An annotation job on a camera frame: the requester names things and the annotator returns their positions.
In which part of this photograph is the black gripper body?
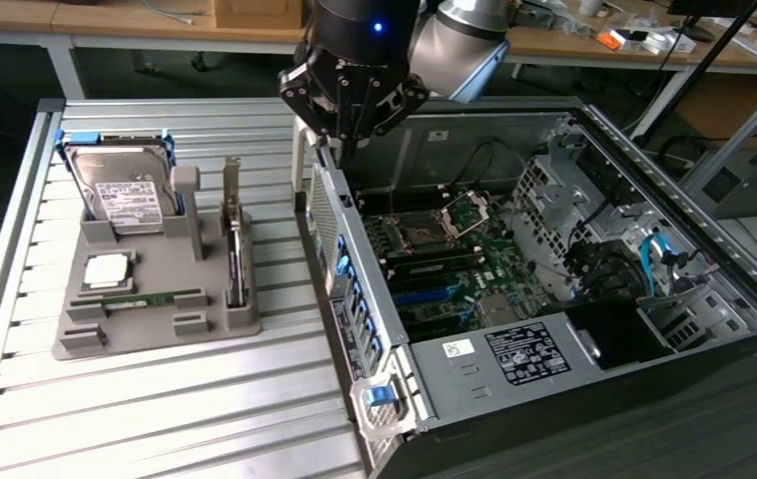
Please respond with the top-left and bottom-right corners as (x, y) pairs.
(304, 0), (423, 81)

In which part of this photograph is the graphics card with metal bracket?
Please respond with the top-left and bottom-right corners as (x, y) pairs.
(222, 156), (255, 309)

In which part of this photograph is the brown cardboard box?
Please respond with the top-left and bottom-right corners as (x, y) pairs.
(211, 0), (308, 30)

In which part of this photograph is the metal socket cover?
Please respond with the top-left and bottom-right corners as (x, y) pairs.
(440, 192), (492, 239)

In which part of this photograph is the open black PC case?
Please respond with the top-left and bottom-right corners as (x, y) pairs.
(291, 97), (757, 479)

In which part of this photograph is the CPU socket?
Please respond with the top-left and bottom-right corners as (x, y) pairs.
(394, 212), (459, 250)

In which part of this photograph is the perforated metal drive cage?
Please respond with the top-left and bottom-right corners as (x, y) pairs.
(510, 152), (626, 250)

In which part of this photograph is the silver hard disk drive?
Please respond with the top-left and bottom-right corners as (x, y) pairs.
(68, 144), (184, 236)

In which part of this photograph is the black RAM stick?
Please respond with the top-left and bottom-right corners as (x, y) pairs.
(383, 251), (483, 278)

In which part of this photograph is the blue disk carrier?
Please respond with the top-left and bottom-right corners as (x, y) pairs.
(55, 128), (184, 221)

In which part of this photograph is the green motherboard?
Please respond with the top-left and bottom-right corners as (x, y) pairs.
(358, 192), (552, 340)

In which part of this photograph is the blue expansion slot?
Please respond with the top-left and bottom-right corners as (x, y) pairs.
(390, 286), (459, 308)

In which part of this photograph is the small white box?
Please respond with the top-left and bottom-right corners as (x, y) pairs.
(640, 29), (696, 55)

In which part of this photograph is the grey chipset heatsink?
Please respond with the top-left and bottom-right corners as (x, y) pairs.
(476, 293), (526, 325)

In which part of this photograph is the wooden desk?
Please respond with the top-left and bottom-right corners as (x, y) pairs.
(503, 0), (757, 146)
(0, 0), (318, 101)

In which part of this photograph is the silver CPU chip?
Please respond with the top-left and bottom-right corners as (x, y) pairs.
(82, 253), (138, 293)

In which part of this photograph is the black monitor stand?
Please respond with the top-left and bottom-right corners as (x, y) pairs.
(667, 0), (732, 42)

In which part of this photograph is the green RAM stick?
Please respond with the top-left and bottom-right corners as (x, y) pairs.
(99, 291), (180, 308)

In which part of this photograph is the black slanted pole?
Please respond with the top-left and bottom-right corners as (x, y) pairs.
(630, 0), (757, 146)

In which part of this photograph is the grey plastic parts rack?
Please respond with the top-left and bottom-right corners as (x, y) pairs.
(51, 164), (266, 361)

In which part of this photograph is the grey computer tower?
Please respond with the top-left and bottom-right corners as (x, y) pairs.
(680, 147), (757, 221)

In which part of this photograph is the grey power supply unit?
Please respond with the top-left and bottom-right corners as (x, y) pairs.
(407, 311), (603, 420)

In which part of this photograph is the blue case latch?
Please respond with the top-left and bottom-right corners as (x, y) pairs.
(362, 383), (396, 408)

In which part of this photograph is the metal disk bay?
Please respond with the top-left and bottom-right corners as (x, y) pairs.
(636, 286), (757, 350)

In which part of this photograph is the black wire bundle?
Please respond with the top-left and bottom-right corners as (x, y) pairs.
(563, 239), (639, 300)

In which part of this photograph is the light blue SATA wire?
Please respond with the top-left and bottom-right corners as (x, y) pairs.
(636, 232), (676, 300)

